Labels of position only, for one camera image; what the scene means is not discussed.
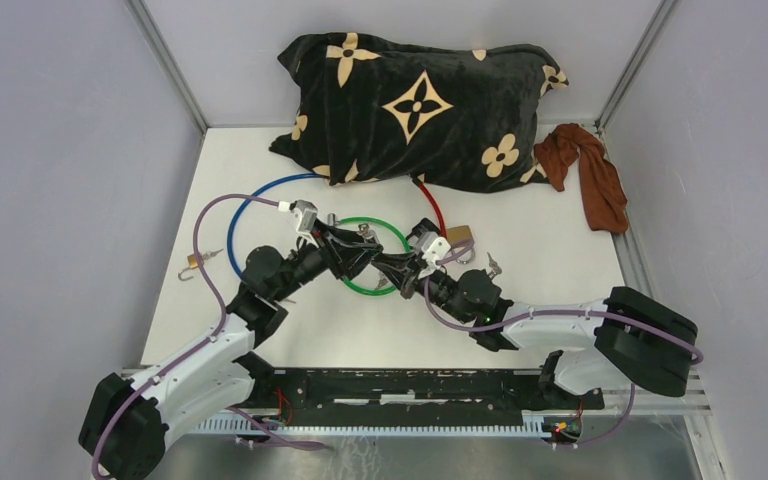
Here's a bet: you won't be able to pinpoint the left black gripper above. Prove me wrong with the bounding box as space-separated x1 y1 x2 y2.
272 217 383 302

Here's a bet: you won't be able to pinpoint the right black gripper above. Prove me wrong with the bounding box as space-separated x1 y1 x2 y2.
373 251 471 325

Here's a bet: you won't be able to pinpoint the green cable lock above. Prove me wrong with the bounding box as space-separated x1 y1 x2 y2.
326 213 410 297

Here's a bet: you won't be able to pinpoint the red cable lock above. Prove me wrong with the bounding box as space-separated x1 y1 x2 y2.
411 176 448 239

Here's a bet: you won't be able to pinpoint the padlock keys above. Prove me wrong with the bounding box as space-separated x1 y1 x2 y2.
487 253 503 279

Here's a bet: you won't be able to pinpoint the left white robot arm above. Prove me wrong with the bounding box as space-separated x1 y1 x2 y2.
79 222 383 479

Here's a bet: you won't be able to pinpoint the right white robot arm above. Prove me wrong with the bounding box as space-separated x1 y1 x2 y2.
372 254 704 408

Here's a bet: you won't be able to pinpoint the black floral pillow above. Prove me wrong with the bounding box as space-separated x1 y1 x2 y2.
270 32 569 193

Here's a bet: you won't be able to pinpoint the small brass padlock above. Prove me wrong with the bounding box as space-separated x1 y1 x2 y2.
177 249 223 282

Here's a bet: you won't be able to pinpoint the brown cloth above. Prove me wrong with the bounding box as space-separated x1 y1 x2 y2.
534 123 629 234

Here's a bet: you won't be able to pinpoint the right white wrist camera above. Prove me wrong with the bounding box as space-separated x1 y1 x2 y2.
416 231 451 268

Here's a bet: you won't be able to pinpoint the blue cable lock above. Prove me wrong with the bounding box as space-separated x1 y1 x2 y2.
226 173 327 281

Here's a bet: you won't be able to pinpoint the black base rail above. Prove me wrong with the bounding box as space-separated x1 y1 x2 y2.
240 368 605 435

